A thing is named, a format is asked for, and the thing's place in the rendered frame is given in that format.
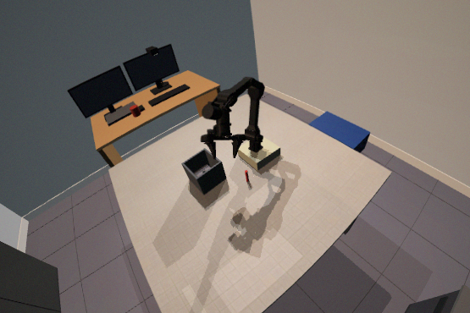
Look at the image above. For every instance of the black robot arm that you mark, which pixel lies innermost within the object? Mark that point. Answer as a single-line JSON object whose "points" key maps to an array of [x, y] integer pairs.
{"points": [[219, 108]]}

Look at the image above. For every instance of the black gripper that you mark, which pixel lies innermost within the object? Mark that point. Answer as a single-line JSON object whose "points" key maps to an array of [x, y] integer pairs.
{"points": [[223, 133]]}

